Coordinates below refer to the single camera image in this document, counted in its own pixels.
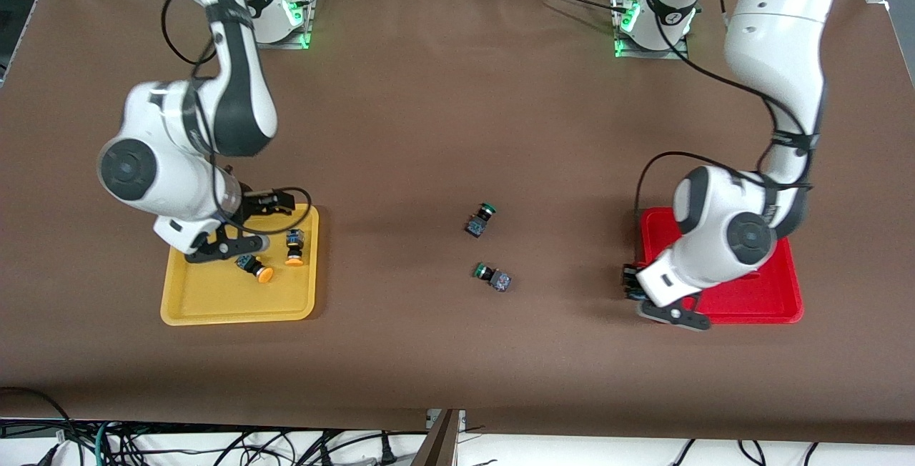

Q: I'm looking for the yellow push button switch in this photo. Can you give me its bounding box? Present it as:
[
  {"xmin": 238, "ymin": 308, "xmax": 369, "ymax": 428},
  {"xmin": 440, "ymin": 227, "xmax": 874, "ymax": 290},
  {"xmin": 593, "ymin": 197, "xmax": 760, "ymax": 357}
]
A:
[
  {"xmin": 235, "ymin": 254, "xmax": 275, "ymax": 285},
  {"xmin": 284, "ymin": 229, "xmax": 307, "ymax": 267}
]

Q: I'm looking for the yellow plastic tray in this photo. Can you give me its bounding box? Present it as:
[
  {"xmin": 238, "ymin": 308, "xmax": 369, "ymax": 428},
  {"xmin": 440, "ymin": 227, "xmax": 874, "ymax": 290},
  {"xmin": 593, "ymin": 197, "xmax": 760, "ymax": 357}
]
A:
[{"xmin": 160, "ymin": 203, "xmax": 320, "ymax": 327}]

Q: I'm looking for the red plastic tray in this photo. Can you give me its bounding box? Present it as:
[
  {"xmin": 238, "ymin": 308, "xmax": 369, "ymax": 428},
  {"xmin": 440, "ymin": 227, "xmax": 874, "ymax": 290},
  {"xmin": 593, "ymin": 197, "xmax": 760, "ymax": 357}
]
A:
[{"xmin": 640, "ymin": 207, "xmax": 804, "ymax": 325}]

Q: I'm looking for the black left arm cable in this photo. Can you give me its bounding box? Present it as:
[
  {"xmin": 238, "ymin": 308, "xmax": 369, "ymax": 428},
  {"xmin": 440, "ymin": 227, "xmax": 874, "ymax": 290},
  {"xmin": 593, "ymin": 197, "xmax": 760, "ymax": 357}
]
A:
[{"xmin": 633, "ymin": 0, "xmax": 823, "ymax": 267}]

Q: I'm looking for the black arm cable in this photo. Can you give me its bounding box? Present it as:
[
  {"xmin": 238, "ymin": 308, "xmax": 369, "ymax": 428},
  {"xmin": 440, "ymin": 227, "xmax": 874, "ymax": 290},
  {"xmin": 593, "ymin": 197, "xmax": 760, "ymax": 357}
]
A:
[
  {"xmin": 161, "ymin": 0, "xmax": 313, "ymax": 237},
  {"xmin": 633, "ymin": 0, "xmax": 823, "ymax": 267}
]

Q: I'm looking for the green push button switch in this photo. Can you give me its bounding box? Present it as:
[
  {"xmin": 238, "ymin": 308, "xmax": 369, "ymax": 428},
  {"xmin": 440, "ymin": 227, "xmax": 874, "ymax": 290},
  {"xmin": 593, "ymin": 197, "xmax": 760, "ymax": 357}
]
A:
[
  {"xmin": 465, "ymin": 202, "xmax": 498, "ymax": 239},
  {"xmin": 473, "ymin": 262, "xmax": 513, "ymax": 293}
]

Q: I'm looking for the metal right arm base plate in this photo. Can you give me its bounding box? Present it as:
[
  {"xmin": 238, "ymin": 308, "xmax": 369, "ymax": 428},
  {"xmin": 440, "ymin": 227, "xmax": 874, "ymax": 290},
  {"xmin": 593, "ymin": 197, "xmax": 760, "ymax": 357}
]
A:
[{"xmin": 254, "ymin": 0, "xmax": 315, "ymax": 50}]

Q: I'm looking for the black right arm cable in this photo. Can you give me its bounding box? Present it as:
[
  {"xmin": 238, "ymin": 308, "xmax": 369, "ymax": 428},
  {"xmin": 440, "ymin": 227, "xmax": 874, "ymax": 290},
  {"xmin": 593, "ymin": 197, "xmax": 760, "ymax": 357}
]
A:
[{"xmin": 161, "ymin": 0, "xmax": 313, "ymax": 237}]

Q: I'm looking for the black floor cable loop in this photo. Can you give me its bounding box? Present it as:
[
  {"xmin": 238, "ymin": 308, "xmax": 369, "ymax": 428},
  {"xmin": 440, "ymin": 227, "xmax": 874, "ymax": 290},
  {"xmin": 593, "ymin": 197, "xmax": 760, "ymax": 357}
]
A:
[{"xmin": 0, "ymin": 386, "xmax": 72, "ymax": 452}]

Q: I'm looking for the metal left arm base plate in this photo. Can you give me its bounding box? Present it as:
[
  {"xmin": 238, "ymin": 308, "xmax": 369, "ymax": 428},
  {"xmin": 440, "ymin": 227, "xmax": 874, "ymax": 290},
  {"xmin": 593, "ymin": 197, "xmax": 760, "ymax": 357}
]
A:
[{"xmin": 613, "ymin": 0, "xmax": 691, "ymax": 61}]

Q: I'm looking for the teal floor cable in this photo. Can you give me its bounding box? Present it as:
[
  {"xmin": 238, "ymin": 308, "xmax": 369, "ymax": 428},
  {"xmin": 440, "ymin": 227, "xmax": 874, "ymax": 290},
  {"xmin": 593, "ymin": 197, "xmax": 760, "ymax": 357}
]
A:
[{"xmin": 91, "ymin": 420, "xmax": 119, "ymax": 466}]

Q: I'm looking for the white frame bracket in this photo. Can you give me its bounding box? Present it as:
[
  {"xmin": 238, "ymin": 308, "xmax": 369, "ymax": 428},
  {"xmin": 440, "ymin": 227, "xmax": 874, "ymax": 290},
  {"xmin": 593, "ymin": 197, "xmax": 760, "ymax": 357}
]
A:
[{"xmin": 427, "ymin": 409, "xmax": 467, "ymax": 432}]

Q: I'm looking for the aluminium frame post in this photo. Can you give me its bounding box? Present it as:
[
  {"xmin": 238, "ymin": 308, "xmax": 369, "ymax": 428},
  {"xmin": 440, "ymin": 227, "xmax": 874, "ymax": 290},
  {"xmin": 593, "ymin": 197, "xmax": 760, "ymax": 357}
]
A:
[{"xmin": 411, "ymin": 409, "xmax": 462, "ymax": 466}]

